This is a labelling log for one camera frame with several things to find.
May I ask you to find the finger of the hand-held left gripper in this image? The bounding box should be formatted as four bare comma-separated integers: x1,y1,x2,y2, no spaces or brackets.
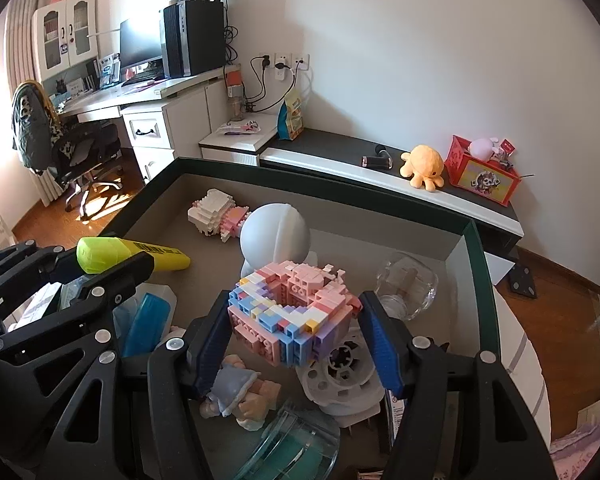
0,250,156,377
0,241,81,306

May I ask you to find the white glass-door cabinet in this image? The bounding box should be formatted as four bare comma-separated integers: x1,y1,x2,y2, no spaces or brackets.
32,0,101,83

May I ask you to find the black computer tower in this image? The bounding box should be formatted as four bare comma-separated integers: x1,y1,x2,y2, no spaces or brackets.
161,0,227,78

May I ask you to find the white round robot figurine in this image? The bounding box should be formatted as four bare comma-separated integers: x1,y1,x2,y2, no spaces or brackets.
239,202,313,281

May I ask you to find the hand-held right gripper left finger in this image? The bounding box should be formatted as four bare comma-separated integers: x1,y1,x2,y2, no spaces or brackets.
35,290,236,480

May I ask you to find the pastel building block model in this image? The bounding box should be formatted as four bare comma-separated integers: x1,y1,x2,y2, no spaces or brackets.
227,260,363,371

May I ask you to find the black hand roller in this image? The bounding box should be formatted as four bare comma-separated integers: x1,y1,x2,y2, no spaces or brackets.
362,145,393,171

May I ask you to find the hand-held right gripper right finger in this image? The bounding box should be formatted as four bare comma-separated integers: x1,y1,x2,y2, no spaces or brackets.
358,290,553,480

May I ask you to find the clear glass perfume bottle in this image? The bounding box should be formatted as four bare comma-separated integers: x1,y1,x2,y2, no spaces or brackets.
375,254,440,321

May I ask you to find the black computer monitor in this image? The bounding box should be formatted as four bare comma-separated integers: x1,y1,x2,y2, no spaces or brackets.
119,12,165,78

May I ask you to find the black office chair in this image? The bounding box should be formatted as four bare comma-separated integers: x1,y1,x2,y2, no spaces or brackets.
40,120,126,213

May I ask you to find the pink printed blanket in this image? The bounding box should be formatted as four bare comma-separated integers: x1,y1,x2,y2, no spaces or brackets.
550,420,600,480

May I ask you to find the dark printed jacket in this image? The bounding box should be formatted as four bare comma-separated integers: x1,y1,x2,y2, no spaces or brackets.
11,80,63,171

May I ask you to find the white low side table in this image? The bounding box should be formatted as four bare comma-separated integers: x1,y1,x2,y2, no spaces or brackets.
199,112,281,167

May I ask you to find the blue orange snack bag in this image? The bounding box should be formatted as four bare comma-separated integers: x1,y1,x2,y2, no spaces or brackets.
277,90,306,142

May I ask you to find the pink plush toy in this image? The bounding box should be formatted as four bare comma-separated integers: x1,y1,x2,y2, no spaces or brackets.
469,136,501,161

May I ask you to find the black bathroom scale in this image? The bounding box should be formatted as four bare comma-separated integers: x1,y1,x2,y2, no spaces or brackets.
510,260,537,301

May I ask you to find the red printed storage box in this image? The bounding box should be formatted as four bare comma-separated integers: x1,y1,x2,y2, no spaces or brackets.
444,135,523,207

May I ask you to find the white desk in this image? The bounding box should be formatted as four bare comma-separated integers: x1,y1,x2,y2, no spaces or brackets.
55,67,236,181

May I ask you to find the black power cable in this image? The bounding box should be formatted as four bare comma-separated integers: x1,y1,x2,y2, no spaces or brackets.
242,57,301,113

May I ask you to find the pink flat packet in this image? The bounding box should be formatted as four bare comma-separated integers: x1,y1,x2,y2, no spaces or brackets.
217,119,262,136

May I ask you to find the pink storage box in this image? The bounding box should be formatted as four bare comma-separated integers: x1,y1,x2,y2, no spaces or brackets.
75,156,501,480

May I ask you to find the white toy camera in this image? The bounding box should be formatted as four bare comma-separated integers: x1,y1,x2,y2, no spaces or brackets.
297,327,386,428

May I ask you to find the pink white block figure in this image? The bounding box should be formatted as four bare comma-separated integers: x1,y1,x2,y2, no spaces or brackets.
187,188,253,243

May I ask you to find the yellow octopus plush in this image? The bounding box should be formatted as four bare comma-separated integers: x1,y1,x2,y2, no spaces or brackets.
399,145,447,193

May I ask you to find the blue highlighter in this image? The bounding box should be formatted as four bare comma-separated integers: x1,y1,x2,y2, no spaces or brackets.
122,292,173,356

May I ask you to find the yellow highlighter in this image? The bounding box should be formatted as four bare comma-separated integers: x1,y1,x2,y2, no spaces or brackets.
76,236,192,276

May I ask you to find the bottle with orange cap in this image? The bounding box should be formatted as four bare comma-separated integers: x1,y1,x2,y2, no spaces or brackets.
226,65,245,122

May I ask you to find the blue white package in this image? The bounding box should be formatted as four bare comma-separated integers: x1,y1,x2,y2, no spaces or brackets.
99,55,121,87

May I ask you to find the small pale doll figurine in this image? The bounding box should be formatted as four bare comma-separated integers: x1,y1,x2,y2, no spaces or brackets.
199,354,283,433

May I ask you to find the teal round glass jar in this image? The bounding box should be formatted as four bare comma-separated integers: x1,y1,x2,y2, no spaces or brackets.
230,400,342,480

